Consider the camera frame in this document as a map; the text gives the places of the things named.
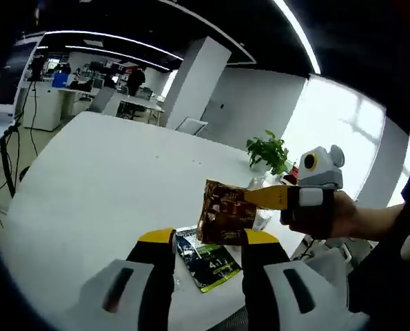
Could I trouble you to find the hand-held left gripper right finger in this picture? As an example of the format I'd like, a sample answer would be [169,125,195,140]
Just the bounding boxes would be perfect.
[240,230,350,331]

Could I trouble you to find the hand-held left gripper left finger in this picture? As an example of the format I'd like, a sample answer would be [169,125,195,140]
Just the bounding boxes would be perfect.
[79,227,177,331]

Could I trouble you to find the gold skincare sachet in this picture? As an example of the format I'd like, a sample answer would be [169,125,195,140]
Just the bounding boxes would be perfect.
[196,179,258,247]

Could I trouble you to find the black green skincare sachet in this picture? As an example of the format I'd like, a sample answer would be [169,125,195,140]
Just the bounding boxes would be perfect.
[174,225,244,294]

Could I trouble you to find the person's right hand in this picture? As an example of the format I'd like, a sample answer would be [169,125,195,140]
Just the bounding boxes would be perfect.
[283,190,361,239]

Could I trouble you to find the red box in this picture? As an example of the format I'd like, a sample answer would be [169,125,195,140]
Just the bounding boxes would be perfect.
[283,165,300,184]

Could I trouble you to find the green potted plant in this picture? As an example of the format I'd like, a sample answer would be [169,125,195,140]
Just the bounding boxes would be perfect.
[245,130,290,175]

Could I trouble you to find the white-framed chair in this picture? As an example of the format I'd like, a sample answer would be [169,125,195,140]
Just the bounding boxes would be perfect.
[174,117,209,136]

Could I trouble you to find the white column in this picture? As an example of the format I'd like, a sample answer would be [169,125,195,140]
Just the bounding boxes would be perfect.
[165,37,233,130]

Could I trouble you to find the long ceiling light strip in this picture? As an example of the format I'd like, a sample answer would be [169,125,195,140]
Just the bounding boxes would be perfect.
[272,0,322,76]

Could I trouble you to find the white office desk row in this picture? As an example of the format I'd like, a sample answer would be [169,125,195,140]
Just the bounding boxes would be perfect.
[61,88,165,126]

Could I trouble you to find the grey swivel chair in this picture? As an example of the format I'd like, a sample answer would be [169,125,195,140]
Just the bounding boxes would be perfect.
[88,88,116,114]

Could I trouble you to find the black stand legs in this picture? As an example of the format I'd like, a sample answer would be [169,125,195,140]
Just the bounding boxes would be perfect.
[0,121,23,201]

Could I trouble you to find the white cabinet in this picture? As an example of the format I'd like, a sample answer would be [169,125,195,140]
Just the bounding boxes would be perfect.
[22,86,63,132]

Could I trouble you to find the blue box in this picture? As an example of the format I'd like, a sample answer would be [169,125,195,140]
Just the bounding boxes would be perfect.
[52,71,70,88]

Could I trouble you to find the large black screen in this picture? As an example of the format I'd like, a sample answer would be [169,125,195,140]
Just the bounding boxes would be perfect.
[0,64,23,112]

